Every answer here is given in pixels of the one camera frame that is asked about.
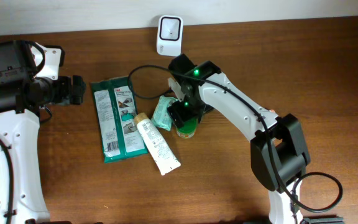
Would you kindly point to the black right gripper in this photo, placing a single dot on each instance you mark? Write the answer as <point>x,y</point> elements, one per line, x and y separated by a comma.
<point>176,112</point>

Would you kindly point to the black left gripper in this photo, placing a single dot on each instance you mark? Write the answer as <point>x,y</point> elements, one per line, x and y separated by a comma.
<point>70,95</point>

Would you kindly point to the green lid seasoning jar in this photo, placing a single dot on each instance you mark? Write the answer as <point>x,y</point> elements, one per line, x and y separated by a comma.
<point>188,130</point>

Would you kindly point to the teal tissue pack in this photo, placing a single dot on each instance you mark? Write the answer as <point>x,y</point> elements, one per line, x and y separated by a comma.
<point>161,118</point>

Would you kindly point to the white cream tube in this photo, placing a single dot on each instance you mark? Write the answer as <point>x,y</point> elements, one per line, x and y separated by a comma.
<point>157,146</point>

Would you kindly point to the green wipes packet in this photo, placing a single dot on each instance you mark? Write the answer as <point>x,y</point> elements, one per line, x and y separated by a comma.
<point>116,109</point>

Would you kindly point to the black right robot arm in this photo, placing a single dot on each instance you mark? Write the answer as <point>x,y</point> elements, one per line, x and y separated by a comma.
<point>278,150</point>

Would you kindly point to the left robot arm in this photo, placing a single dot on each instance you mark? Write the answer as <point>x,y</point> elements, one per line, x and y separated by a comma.
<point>29,83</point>

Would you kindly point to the white barcode scanner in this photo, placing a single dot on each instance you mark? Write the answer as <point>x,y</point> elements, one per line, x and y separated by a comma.
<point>169,35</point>

